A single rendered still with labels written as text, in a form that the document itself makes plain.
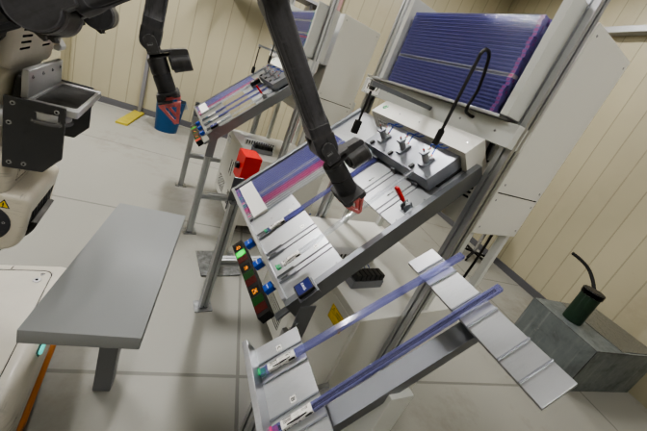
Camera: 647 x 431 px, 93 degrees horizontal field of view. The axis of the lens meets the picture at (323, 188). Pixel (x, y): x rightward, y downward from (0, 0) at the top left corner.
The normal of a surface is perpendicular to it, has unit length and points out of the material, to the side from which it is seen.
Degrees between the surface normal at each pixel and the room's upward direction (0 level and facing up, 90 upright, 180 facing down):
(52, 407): 0
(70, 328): 0
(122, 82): 90
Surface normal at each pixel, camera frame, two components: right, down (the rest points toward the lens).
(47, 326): 0.36, -0.88
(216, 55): 0.22, 0.41
